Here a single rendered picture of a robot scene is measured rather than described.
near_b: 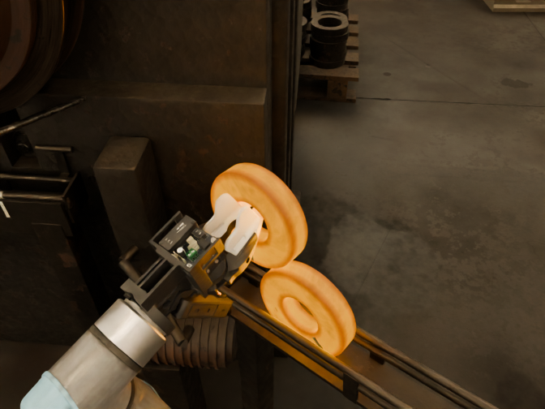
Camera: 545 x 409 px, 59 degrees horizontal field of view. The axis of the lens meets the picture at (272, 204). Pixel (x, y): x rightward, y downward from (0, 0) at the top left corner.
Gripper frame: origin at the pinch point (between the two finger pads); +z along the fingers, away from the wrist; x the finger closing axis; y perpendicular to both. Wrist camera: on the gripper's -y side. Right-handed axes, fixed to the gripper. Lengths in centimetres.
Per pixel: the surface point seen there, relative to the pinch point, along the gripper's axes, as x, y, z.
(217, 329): 7.1, -30.3, -12.3
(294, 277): -8.4, -5.6, -3.7
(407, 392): -26.6, -19.4, -4.3
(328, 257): 25, -99, 39
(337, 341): -16.4, -12.2, -5.8
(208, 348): 6.9, -32.0, -15.9
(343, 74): 81, -108, 131
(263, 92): 17.1, -3.7, 20.9
